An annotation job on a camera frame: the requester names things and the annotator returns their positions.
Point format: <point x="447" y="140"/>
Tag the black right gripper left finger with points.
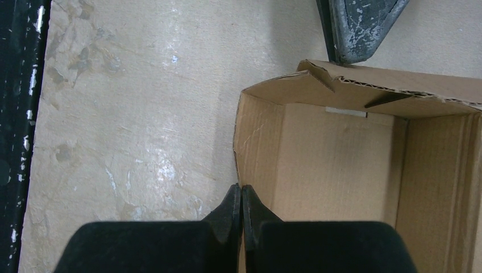
<point x="211" y="244"/>

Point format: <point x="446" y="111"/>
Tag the brown cardboard box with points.
<point x="360" y="143"/>

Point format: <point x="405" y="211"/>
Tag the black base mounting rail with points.
<point x="24" y="31"/>

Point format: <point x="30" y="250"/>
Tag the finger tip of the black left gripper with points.
<point x="354" y="29"/>

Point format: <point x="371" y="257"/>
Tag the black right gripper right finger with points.
<point x="274" y="245"/>

